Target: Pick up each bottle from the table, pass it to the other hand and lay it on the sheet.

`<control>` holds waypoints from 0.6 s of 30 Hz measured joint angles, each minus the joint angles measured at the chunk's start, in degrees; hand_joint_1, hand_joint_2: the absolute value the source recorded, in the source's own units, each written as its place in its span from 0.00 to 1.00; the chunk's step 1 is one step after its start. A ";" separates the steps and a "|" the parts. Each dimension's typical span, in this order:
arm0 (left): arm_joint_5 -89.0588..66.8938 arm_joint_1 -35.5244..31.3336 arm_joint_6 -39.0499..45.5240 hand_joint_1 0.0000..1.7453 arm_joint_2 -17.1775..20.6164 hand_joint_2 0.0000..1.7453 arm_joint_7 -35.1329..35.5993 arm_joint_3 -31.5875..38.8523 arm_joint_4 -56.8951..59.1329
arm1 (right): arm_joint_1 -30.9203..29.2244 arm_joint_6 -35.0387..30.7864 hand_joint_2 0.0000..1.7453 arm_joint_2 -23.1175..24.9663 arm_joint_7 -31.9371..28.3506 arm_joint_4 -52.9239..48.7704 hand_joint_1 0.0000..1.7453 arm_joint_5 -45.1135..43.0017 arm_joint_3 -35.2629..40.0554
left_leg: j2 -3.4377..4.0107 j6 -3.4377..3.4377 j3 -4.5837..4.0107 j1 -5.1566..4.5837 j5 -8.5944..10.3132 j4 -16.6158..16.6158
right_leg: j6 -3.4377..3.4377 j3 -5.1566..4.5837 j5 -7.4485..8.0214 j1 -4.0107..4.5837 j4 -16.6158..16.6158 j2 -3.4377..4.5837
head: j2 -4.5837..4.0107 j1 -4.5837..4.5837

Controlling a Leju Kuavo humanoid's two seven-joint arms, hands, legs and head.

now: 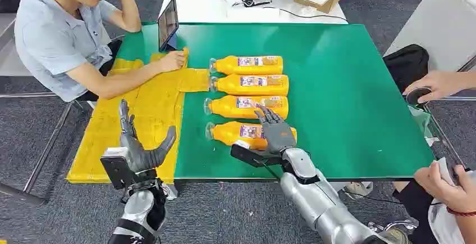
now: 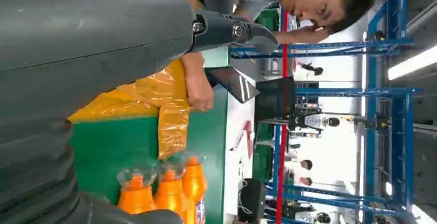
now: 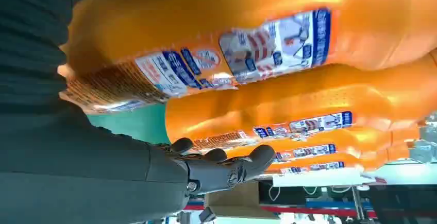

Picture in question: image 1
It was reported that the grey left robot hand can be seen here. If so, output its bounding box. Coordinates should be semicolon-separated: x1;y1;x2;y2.
118;99;178;173

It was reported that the seated person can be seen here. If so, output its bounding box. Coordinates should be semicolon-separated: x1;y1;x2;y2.
13;0;187;103

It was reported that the pale shoe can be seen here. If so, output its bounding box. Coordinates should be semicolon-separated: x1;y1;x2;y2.
344;181;374;201

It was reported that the green table mat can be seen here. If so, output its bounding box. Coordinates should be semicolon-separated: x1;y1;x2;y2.
116;22;436;181

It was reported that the white side table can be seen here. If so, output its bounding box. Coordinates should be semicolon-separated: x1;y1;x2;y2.
384;0;476;73

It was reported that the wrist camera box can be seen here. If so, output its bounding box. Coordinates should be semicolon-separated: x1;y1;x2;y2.
99;147;138;191
230;144;284;169

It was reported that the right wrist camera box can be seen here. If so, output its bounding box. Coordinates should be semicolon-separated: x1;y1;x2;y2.
230;144;284;169

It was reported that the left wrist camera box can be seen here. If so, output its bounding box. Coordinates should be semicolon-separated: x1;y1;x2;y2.
99;147;138;191

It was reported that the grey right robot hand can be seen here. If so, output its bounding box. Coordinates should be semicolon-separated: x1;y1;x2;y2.
254;104;297;155

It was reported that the black cable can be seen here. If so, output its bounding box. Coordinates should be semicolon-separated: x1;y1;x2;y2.
262;6;349;22

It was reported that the orange drink bottle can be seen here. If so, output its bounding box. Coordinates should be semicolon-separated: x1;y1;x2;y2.
209;55;284;76
204;121;298;151
209;73;290;96
203;95;290;120

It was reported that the person's hand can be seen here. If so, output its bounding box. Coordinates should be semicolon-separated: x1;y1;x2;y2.
403;70;476;104

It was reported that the round black object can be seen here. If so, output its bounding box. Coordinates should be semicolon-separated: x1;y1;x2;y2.
405;86;433;106

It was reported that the metal table frame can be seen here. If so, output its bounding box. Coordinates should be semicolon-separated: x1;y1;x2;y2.
0;92;87;206

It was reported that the black tablet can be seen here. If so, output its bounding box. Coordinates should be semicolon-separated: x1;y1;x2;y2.
157;0;180;53

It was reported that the black bag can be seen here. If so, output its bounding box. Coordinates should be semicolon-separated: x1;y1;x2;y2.
382;44;431;93

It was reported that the yellow sheet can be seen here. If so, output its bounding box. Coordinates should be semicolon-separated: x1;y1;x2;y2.
66;47;211;185

